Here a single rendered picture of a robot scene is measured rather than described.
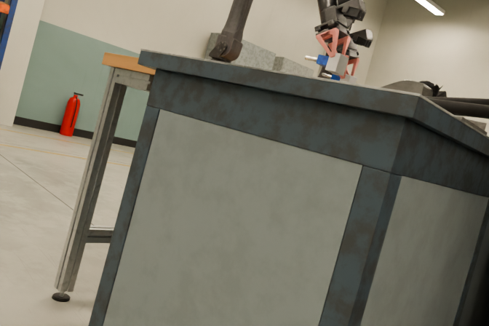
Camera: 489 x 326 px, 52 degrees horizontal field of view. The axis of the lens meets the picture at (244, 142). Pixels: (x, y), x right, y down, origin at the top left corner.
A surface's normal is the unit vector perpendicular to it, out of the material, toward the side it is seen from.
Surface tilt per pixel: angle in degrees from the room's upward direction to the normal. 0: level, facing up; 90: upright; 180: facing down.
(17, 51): 90
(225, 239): 90
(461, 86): 90
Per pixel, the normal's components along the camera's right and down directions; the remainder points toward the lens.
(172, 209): -0.62, -0.14
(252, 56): 0.64, 0.19
